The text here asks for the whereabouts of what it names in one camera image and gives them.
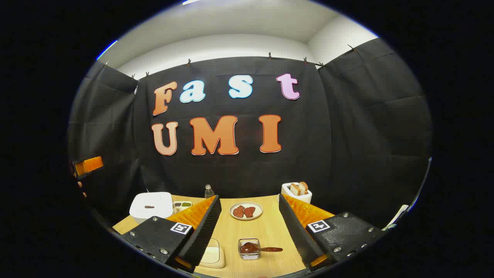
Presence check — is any white rice cooker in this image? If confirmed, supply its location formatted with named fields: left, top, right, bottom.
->
left=129, top=192, right=174, bottom=224

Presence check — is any white toaster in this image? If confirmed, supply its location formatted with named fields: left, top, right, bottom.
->
left=281, top=182, right=312, bottom=204

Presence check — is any clear glass chopstick holder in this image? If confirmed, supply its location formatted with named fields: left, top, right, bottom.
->
left=238, top=238, right=261, bottom=260

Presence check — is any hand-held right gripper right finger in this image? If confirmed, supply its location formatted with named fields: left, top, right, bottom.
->
left=279, top=193, right=386, bottom=271

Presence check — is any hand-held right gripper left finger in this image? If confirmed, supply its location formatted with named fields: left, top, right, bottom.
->
left=122, top=195, right=222, bottom=273

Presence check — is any cream square dish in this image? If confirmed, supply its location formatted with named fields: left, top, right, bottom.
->
left=199, top=238, right=225, bottom=269

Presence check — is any round beige plate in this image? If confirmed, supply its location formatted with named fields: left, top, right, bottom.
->
left=229, top=202, right=263, bottom=221

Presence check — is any brown wooden spoon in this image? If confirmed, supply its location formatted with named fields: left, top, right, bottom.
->
left=240, top=242, right=283, bottom=254

